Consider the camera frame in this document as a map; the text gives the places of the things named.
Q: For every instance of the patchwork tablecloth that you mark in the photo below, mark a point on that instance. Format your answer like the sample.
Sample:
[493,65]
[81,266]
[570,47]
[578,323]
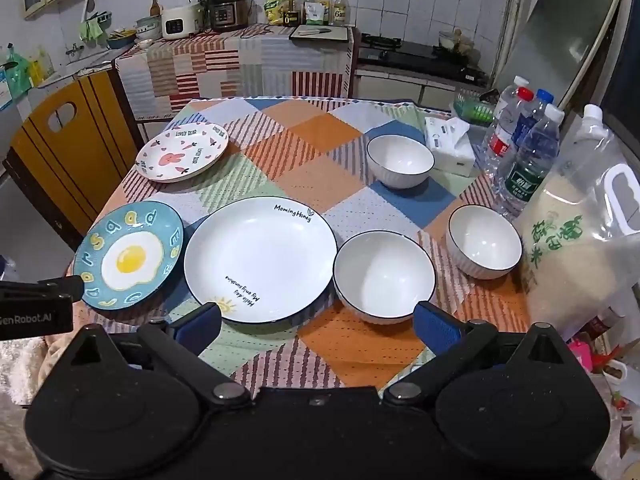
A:
[320,170]

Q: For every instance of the grey cutting board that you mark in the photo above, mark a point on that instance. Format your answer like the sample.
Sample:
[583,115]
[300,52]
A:
[320,34]

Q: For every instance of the white cooking pot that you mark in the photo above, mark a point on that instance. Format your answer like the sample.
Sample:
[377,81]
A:
[450,41]

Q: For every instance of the clear bag of rice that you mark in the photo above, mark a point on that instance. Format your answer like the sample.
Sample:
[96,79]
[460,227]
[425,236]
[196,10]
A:
[565,260]

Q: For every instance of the white ribbed bowl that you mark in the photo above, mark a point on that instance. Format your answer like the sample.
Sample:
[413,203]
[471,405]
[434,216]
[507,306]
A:
[400,157]
[484,240]
[382,270]

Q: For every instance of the white cap clear bottle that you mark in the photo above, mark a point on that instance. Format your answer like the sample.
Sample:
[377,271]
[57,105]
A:
[512,95]

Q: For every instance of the green detergent bottle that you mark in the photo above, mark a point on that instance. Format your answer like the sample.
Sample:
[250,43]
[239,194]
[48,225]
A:
[17,77]

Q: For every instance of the green plastic basket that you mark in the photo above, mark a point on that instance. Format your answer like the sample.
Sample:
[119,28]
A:
[472,110]

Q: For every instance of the white rice cooker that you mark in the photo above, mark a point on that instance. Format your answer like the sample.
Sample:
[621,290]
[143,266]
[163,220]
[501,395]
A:
[179,22]

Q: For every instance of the striped patchwork counter cloth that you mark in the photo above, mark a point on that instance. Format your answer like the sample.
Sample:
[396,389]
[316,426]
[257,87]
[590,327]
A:
[225,70]

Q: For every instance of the large white plate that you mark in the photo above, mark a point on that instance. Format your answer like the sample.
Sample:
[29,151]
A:
[260,255]

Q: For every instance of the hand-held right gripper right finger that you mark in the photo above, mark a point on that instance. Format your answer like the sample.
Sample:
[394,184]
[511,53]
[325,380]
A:
[436,327]

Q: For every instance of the yellow snack packet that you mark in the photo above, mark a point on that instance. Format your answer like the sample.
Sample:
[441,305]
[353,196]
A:
[274,11]

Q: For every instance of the cream lower cabinet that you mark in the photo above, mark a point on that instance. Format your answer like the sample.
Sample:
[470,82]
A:
[400,91]

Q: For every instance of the red cap water bottle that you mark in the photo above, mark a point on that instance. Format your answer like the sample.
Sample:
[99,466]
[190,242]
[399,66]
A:
[502,149]

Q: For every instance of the white tissue box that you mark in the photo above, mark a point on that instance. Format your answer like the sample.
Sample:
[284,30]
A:
[450,152]

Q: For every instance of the stack of white dishes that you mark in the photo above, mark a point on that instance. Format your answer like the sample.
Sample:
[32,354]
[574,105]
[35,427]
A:
[148,27]

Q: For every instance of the blue basin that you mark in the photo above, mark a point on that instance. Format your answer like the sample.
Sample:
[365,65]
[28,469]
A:
[121,39]

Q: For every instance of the green cloth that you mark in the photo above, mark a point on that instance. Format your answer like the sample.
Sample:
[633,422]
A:
[92,29]

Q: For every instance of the green label water bottle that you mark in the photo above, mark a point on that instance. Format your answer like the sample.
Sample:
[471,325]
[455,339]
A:
[525,180]

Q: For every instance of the black pressure cooker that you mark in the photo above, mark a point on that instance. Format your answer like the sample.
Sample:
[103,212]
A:
[229,10]

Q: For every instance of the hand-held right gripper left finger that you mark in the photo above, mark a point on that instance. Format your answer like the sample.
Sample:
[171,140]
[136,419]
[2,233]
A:
[200,324]

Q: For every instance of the kitchen knife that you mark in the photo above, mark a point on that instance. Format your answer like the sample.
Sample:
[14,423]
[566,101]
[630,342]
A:
[315,30]

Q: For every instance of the black gas stove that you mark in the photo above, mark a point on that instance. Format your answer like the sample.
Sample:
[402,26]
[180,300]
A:
[425,60]

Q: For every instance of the blue fried egg plate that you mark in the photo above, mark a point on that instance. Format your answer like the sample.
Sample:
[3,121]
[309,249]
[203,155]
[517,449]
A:
[130,255]

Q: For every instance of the beige fluffy cloth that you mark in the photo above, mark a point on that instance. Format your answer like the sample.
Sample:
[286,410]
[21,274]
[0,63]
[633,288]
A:
[25,365]

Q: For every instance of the rabbit print plate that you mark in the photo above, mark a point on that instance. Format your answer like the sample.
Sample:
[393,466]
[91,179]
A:
[180,152]

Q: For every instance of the blue cap water bottle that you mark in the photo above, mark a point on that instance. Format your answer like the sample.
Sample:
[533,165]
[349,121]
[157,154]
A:
[525,127]

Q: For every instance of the dark sauce bottle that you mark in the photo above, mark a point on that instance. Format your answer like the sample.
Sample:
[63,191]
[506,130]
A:
[291,10]

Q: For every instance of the yellow wooden chair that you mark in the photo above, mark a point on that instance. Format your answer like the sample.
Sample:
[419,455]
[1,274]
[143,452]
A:
[70,170]

